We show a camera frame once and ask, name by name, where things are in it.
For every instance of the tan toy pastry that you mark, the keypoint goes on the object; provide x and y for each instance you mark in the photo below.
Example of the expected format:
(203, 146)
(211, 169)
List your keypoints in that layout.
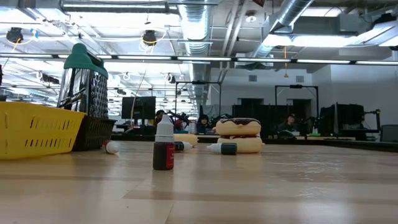
(186, 138)

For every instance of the yellow plastic basket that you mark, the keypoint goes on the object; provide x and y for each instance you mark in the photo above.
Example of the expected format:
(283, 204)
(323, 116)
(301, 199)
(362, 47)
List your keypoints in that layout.
(37, 133)

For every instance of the black partition screen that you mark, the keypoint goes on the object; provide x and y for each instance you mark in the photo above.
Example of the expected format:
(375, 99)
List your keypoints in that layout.
(267, 115)

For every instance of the dropper bottle red label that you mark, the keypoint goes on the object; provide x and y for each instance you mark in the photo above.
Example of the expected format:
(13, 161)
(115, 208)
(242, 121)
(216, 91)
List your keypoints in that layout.
(163, 155)

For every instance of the person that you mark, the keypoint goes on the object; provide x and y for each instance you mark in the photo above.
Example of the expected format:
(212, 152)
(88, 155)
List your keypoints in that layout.
(289, 123)
(160, 116)
(203, 123)

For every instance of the black dropper bottle white cap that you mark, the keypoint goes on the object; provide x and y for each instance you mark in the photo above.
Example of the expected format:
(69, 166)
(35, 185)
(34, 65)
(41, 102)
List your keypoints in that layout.
(183, 146)

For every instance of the long ceiling light bar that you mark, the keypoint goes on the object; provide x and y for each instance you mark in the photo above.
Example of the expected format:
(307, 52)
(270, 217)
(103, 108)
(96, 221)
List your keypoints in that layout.
(202, 58)

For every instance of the slanted silver ventilation duct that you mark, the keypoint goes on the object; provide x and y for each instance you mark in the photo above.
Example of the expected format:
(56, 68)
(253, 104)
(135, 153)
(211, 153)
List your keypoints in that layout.
(292, 12)

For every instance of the black background workstation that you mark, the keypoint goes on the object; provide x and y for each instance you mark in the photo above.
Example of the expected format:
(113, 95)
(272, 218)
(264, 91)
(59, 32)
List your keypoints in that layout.
(345, 116)

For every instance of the green dropper bottle white cap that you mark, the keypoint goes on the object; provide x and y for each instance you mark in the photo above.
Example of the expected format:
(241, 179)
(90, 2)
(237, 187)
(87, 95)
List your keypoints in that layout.
(228, 148)

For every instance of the toy donut chocolate frosting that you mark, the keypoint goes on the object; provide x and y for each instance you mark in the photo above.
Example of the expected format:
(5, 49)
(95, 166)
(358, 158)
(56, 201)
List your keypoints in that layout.
(237, 127)

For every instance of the black ceiling device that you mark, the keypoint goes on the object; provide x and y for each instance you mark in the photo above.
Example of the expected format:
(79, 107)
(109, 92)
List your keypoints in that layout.
(149, 37)
(14, 35)

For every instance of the black plastic basket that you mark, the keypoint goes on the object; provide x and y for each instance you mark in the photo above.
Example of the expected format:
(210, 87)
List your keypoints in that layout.
(93, 133)

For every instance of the large silver ventilation duct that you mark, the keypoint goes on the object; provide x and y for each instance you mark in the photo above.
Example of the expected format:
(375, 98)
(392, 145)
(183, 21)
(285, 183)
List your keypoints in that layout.
(196, 21)

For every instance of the black computer monitor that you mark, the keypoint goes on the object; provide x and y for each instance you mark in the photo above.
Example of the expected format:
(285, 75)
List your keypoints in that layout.
(138, 107)

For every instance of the black background rig frame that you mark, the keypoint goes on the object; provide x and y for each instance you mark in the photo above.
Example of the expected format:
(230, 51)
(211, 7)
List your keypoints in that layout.
(295, 86)
(199, 82)

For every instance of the red dropper bottle white cap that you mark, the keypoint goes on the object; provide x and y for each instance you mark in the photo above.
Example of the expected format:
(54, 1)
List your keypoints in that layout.
(112, 147)

